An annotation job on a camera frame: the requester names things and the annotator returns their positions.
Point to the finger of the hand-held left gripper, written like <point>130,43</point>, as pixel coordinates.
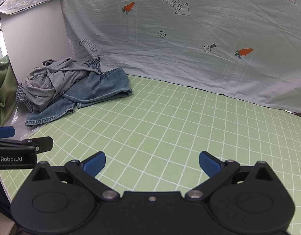
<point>44,144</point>
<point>3,132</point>

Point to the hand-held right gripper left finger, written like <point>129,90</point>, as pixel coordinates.
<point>95,164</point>

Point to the carrot print grey sheet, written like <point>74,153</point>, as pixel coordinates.
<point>189,41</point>

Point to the blue checked shirt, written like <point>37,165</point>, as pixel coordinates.
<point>21,95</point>

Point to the grey hooded sweatshirt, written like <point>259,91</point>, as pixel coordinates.
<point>55,78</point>

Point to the olive green cloth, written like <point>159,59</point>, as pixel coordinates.
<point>3,90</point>

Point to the blue denim jeans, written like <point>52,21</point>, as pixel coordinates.
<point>104,85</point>

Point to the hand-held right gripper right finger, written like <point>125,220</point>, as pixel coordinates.
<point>209,164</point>

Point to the clear plastic sheet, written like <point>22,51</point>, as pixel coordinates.
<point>20,120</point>

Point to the dark blue cloth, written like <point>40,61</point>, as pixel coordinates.
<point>0,195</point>

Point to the green grid mat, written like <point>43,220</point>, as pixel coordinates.
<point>165,127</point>

